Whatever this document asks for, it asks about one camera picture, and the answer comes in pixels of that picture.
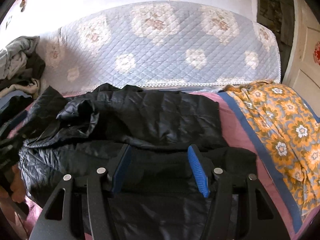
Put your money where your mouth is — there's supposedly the grey garment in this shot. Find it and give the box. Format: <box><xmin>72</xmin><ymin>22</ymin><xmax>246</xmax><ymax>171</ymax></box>
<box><xmin>0</xmin><ymin>35</ymin><xmax>40</xmax><ymax>79</ymax></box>

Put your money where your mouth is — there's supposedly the orange floral blanket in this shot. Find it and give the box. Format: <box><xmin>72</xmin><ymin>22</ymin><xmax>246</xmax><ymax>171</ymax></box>
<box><xmin>217</xmin><ymin>79</ymin><xmax>320</xmax><ymax>233</ymax></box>

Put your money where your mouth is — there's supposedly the black puffer jacket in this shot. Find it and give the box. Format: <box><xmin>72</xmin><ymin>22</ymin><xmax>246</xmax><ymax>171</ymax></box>
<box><xmin>17</xmin><ymin>83</ymin><xmax>258</xmax><ymax>240</ymax></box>

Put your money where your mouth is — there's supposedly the blue and black jacket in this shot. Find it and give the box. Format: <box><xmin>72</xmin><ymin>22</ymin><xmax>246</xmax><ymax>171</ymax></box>
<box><xmin>0</xmin><ymin>91</ymin><xmax>33</xmax><ymax>131</ymax></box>

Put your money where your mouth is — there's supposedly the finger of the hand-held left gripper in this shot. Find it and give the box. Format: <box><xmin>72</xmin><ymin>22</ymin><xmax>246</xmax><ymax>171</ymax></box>
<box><xmin>0</xmin><ymin>126</ymin><xmax>27</xmax><ymax>155</ymax></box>

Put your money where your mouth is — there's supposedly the quilted floral sofa cover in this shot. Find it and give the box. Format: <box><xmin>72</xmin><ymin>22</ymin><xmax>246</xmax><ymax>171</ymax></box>
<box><xmin>37</xmin><ymin>0</ymin><xmax>282</xmax><ymax>93</ymax></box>

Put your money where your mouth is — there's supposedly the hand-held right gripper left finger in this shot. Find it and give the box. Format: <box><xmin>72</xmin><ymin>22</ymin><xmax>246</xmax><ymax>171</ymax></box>
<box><xmin>30</xmin><ymin>144</ymin><xmax>133</xmax><ymax>240</ymax></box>

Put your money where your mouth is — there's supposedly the cream wooden door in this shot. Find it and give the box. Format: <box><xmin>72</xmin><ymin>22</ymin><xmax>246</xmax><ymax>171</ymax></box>
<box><xmin>282</xmin><ymin>0</ymin><xmax>320</xmax><ymax>91</ymax></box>

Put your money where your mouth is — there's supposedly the pink bed sheet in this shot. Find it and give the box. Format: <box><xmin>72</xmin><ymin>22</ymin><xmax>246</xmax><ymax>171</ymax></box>
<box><xmin>10</xmin><ymin>91</ymin><xmax>300</xmax><ymax>240</ymax></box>

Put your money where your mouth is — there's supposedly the red paper cutout sticker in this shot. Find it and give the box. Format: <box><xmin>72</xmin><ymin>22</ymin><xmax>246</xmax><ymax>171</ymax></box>
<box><xmin>313</xmin><ymin>41</ymin><xmax>320</xmax><ymax>66</ymax></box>

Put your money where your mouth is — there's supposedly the person's left hand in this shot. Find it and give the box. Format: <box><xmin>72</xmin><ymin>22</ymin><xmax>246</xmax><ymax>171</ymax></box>
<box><xmin>9</xmin><ymin>167</ymin><xmax>26</xmax><ymax>203</ymax></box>

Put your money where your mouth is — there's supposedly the dark brown garment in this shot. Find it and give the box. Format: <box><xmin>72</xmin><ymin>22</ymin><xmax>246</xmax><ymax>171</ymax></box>
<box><xmin>24</xmin><ymin>52</ymin><xmax>47</xmax><ymax>81</ymax></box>

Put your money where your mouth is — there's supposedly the cream cloth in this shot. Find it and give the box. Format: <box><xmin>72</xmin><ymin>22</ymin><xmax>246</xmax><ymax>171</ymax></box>
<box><xmin>0</xmin><ymin>79</ymin><xmax>40</xmax><ymax>98</ymax></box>

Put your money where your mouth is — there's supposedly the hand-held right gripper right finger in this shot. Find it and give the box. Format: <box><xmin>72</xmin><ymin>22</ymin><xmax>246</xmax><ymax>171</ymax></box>
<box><xmin>187</xmin><ymin>144</ymin><xmax>291</xmax><ymax>240</ymax></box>

